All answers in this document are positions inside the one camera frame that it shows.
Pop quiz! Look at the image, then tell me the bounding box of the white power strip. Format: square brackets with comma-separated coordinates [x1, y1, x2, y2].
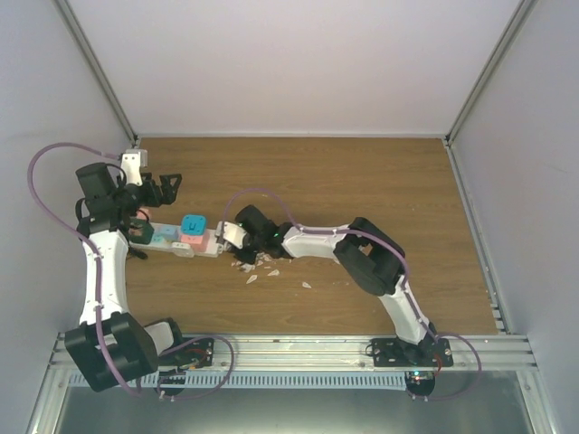
[129, 222, 224, 258]

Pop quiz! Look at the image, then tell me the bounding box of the small pink plug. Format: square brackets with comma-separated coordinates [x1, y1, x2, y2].
[135, 208, 150, 222]

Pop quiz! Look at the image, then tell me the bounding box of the black plug with cable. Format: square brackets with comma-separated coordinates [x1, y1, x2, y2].
[128, 245, 148, 260]

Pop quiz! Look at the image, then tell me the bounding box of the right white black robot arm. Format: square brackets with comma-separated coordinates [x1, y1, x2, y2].
[219, 205, 436, 366]

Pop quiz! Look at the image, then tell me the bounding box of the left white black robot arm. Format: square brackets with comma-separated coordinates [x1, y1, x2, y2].
[64, 163, 186, 392]

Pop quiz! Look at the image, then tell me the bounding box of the light blue usb charger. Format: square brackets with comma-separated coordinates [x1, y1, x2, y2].
[155, 224, 179, 241]

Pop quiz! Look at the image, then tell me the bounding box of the dark green square adapter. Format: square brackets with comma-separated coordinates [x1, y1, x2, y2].
[128, 219, 155, 245]

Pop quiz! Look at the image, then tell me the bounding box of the cyan square adapter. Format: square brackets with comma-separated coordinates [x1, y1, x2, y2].
[180, 214, 207, 236]

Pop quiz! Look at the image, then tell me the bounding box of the large pink adapter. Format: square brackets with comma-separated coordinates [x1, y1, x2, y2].
[179, 230, 210, 254]

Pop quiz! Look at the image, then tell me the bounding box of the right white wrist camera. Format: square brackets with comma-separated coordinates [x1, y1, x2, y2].
[215, 221, 248, 250]

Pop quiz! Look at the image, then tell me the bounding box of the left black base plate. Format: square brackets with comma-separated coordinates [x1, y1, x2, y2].
[159, 338, 214, 370]

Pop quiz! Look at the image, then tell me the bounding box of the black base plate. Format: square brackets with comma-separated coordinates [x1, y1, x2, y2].
[159, 338, 214, 370]
[365, 337, 454, 368]

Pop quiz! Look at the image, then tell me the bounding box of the grey slotted cable duct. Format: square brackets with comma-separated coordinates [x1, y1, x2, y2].
[67, 371, 408, 390]

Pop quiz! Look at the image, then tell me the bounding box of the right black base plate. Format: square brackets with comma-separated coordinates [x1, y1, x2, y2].
[365, 337, 454, 368]

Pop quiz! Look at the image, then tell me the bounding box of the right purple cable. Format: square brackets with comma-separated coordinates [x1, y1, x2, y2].
[223, 187, 483, 402]

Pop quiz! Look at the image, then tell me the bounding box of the aluminium front rail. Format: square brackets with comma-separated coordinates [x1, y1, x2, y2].
[49, 332, 539, 373]

